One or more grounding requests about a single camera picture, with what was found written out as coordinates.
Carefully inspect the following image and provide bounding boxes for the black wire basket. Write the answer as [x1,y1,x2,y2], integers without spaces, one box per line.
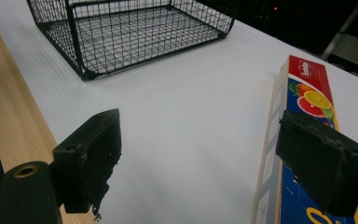
[26,0,241,81]

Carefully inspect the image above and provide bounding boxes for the long blue red wrap box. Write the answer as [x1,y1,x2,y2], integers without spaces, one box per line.
[251,54,358,224]

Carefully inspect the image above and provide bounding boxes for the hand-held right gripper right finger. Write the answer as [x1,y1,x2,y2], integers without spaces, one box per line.
[275,109,358,217]

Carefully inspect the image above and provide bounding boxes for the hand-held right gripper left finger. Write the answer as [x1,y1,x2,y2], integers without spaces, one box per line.
[51,108,122,221]

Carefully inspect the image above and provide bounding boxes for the metal stand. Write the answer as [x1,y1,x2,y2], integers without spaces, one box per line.
[320,0,358,82]

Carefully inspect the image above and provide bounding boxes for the wooden table edge strip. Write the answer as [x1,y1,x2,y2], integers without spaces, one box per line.
[0,12,96,224]

